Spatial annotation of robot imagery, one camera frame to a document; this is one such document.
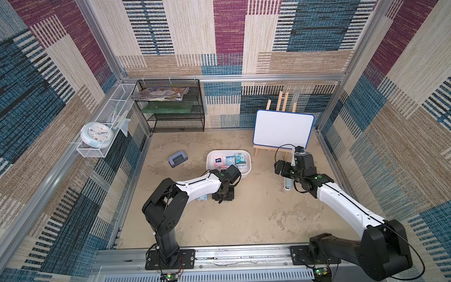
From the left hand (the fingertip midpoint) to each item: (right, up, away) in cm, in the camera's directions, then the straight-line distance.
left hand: (228, 196), depth 90 cm
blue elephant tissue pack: (-13, 0, -2) cm, 13 cm away
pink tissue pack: (-6, +17, +12) cm, 22 cm away
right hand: (+26, +17, -3) cm, 32 cm away
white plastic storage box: (-3, +18, +14) cm, 23 cm away
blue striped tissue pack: (+2, +17, +12) cm, 21 cm away
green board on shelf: (-32, +46, +4) cm, 56 cm away
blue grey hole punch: (-29, +18, +14) cm, 37 cm away
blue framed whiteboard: (+29, +34, +4) cm, 45 cm away
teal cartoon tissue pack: (+7, +18, +9) cm, 21 cm away
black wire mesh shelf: (-35, +41, +29) cm, 62 cm away
